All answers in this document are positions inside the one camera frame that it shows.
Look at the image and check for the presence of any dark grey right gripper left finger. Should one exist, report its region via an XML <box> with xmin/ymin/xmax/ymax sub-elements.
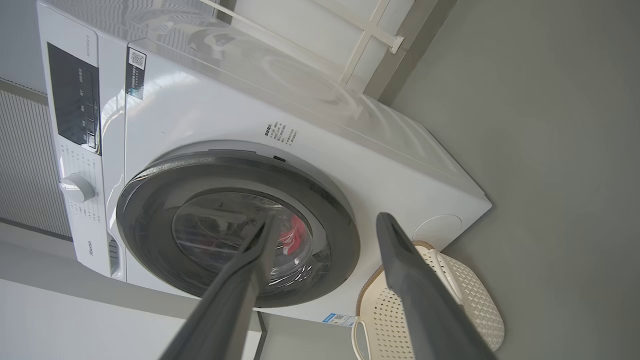
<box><xmin>159</xmin><ymin>212</ymin><xmax>282</xmax><ymax>360</ymax></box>

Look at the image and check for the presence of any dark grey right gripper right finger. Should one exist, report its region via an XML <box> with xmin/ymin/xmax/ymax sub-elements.
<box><xmin>375</xmin><ymin>212</ymin><xmax>498</xmax><ymax>360</ymax></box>

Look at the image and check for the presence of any red and white garment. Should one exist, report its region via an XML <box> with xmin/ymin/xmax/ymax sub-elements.
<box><xmin>280</xmin><ymin>215</ymin><xmax>307</xmax><ymax>256</ymax></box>

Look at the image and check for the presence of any round glass washing machine door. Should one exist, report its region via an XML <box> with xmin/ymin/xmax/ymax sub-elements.
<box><xmin>116</xmin><ymin>150</ymin><xmax>361</xmax><ymax>309</ymax></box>

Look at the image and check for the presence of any cream perforated laundry basket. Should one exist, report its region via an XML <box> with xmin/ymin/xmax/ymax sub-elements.
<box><xmin>351</xmin><ymin>240</ymin><xmax>506</xmax><ymax>360</ymax></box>

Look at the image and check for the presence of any white front-load washing machine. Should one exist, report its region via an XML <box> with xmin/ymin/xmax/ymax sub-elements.
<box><xmin>36</xmin><ymin>0</ymin><xmax>493</xmax><ymax>328</ymax></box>

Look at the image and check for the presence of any ribbed grey wall panel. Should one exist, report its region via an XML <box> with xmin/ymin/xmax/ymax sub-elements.
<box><xmin>0</xmin><ymin>87</ymin><xmax>73</xmax><ymax>238</ymax></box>

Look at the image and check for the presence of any white window railing frame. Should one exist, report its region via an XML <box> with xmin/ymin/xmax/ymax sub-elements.
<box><xmin>200</xmin><ymin>0</ymin><xmax>416</xmax><ymax>91</ymax></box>

